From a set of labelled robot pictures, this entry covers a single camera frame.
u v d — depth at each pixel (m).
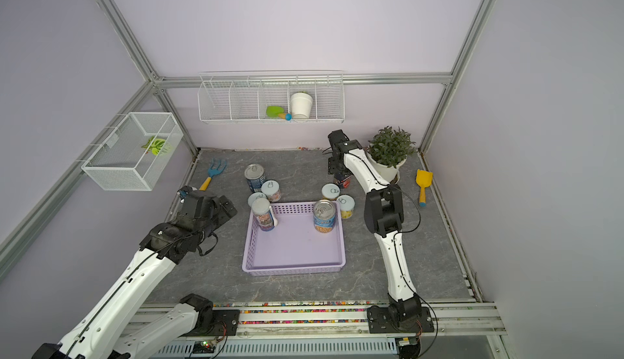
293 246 0.90
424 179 1.09
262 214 0.85
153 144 0.80
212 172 1.13
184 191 0.65
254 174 0.99
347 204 0.94
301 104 0.92
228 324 0.74
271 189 1.00
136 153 0.84
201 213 0.55
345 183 1.04
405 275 0.64
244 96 0.96
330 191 0.99
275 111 1.02
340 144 0.76
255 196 0.97
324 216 0.87
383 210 0.61
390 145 0.94
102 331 0.39
